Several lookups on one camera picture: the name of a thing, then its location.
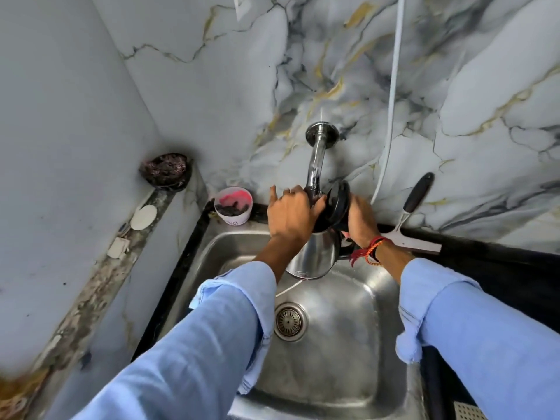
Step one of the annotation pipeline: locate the person's right hand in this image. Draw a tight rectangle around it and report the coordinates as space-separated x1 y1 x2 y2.
341 194 382 250

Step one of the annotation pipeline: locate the person's left hand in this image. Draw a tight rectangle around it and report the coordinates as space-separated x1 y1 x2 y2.
266 185 327 248

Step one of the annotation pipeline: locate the steel kettle with black lid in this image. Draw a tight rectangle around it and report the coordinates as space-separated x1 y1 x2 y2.
285 180 366 281

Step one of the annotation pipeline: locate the chrome wall faucet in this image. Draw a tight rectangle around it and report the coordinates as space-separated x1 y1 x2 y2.
304 121 340 202

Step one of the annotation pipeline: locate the person's right forearm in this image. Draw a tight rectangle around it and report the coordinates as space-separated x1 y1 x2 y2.
375 243 560 420

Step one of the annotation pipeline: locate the person's left forearm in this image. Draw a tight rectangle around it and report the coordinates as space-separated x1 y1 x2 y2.
71 235 286 420

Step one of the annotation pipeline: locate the red thread wristband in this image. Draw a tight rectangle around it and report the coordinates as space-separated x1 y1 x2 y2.
349 235 395 267

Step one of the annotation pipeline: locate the pink and dark scrubber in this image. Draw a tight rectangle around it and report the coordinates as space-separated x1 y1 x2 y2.
216 191 252 217

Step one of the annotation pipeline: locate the white cup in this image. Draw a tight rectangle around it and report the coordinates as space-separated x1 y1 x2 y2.
213 186 254 226

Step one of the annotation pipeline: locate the stainless steel sink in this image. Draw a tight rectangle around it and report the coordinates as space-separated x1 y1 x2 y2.
157 222 428 420

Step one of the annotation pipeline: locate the round metal drain strainer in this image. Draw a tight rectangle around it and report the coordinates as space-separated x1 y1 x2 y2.
274 302 309 343

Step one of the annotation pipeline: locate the dark bowl with scouring pad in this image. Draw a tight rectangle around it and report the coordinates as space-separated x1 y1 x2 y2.
139 152 193 192

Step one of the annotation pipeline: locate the round white soap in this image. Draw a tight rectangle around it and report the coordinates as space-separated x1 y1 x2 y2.
130 204 158 232

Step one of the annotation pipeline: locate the small white rectangular block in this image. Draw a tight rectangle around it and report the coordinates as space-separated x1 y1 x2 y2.
107 236 131 260

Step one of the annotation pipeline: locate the white perforated mat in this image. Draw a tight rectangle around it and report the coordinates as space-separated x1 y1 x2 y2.
452 400 489 420

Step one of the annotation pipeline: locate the squeegee with black handle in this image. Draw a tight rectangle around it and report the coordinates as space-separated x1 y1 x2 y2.
378 172 443 254

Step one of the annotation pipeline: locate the white hose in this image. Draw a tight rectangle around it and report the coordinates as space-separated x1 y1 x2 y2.
370 0 406 206

